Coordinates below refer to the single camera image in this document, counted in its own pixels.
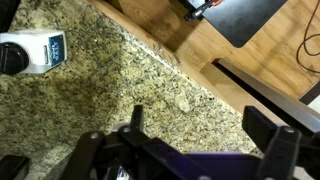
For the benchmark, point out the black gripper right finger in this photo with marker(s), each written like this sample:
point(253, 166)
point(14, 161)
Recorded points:
point(286, 153)

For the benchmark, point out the light wood base cabinet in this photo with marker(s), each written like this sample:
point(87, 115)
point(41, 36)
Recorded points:
point(156, 26)

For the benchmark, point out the black electric stove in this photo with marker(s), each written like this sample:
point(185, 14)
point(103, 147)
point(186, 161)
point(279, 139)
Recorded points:
point(283, 100)

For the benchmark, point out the black floor mat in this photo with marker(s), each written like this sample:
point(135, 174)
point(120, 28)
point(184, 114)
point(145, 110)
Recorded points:
point(240, 20)

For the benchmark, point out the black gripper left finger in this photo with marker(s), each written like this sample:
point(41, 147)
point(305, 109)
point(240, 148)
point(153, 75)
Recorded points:
point(110, 153)

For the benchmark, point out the black orange tool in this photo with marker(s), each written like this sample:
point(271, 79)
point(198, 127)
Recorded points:
point(196, 13)

